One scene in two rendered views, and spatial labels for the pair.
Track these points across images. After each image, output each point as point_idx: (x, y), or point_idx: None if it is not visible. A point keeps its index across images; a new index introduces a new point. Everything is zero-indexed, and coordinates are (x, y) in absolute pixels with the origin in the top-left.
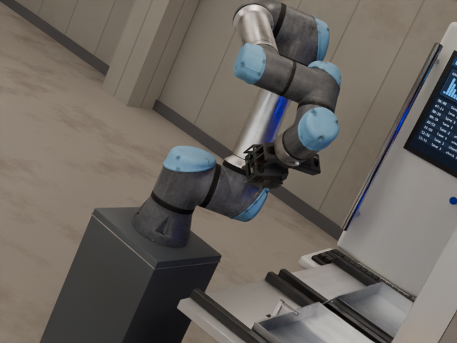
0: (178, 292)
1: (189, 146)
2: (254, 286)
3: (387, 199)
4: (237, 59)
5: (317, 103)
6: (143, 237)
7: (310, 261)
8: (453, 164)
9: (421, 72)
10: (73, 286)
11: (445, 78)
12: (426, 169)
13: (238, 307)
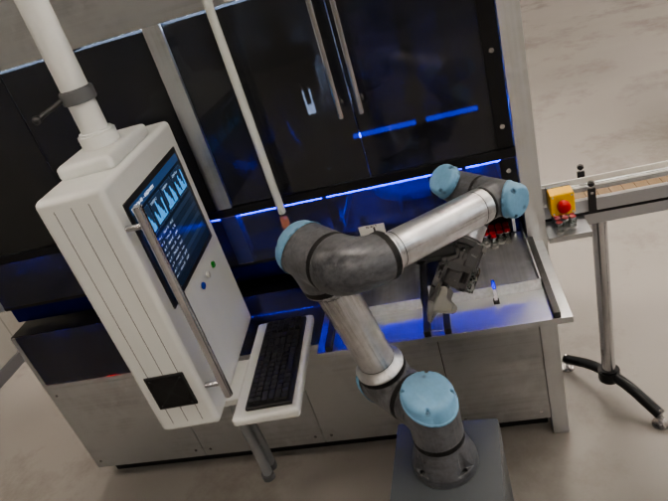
0: None
1: (417, 404)
2: (473, 327)
3: (199, 347)
4: (516, 207)
5: None
6: (480, 451)
7: (297, 402)
8: (187, 268)
9: (156, 239)
10: None
11: (140, 231)
12: (187, 296)
13: (520, 309)
